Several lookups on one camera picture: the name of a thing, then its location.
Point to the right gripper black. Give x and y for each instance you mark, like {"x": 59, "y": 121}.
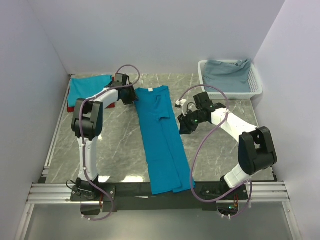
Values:
{"x": 186, "y": 127}

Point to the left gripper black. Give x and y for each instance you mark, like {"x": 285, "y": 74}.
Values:
{"x": 132, "y": 97}

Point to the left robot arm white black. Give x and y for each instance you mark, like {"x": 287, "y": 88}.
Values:
{"x": 87, "y": 121}

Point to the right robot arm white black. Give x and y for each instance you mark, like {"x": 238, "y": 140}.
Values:
{"x": 256, "y": 150}

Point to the folded light teal t shirt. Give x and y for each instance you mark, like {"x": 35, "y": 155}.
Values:
{"x": 86, "y": 87}

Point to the folded red t shirt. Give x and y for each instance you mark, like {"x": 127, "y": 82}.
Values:
{"x": 70, "y": 109}

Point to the grey blue t shirt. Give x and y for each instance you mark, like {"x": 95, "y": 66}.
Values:
{"x": 228, "y": 77}

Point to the white plastic basket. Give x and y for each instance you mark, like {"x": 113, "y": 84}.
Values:
{"x": 254, "y": 83}

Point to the black base beam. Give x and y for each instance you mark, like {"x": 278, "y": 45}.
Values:
{"x": 135, "y": 196}

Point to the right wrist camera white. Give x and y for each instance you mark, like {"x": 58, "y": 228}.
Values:
{"x": 180, "y": 103}

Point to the aluminium rail frame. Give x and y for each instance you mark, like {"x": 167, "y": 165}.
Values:
{"x": 50, "y": 215}

